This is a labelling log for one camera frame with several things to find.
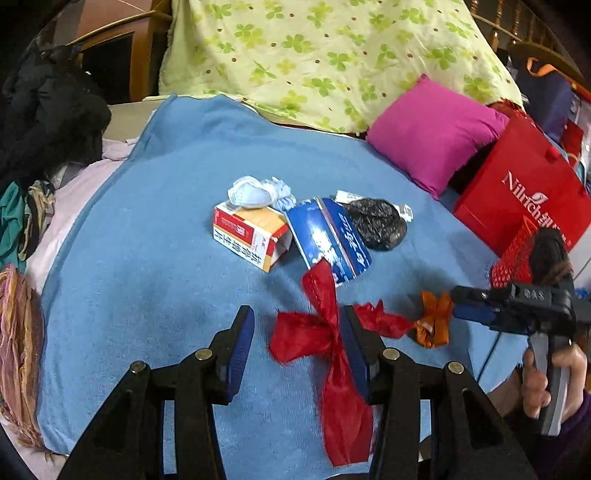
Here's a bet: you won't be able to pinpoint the green clover quilt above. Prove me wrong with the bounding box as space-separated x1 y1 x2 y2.
158 0 522 133

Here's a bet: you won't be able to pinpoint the black plastic bag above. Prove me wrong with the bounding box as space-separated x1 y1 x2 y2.
344 198 408 251

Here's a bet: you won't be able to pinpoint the black cable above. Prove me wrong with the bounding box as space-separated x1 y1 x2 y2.
475 329 505 384

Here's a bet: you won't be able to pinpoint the striped pink orange scarf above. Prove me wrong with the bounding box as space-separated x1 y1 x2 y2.
1 265 44 449

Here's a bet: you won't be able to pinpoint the blue towel blanket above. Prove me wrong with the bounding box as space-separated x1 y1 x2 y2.
37 97 496 479

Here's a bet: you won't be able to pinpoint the navy bag orange handles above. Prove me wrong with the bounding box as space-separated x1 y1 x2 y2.
516 57 573 142

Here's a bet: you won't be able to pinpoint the white bed sheet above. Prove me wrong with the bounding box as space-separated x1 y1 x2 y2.
26 138 138 294

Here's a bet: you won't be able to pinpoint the teal garment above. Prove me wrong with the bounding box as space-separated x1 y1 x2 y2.
0 182 26 273

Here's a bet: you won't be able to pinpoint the right hand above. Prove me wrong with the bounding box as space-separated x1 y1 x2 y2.
521 341 588 422

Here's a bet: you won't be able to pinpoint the red mesh trash basket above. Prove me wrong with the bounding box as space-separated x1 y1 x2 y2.
489 217 538 288

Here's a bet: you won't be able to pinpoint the wooden cabinet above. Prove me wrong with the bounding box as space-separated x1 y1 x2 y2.
70 1 172 105

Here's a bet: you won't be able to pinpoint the orange wrapper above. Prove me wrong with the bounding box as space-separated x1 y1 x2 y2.
415 291 454 349

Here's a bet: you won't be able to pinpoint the magenta pillow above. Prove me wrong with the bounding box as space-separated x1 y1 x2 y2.
367 75 509 199

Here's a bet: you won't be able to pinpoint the red Nilrich shopping bag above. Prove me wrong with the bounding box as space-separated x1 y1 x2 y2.
454 115 590 255

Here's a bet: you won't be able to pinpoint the white purple pill box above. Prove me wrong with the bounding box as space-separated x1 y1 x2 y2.
334 190 414 223

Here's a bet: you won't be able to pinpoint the red ribbon bow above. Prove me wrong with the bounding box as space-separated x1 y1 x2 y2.
267 257 417 468

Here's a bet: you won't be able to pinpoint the blue white carton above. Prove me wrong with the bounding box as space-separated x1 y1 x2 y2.
287 197 372 286

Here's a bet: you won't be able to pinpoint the red orange medicine box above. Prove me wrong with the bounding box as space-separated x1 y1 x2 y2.
212 201 294 273

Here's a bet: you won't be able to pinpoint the black clothes pile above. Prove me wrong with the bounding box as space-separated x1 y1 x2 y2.
1 44 111 189

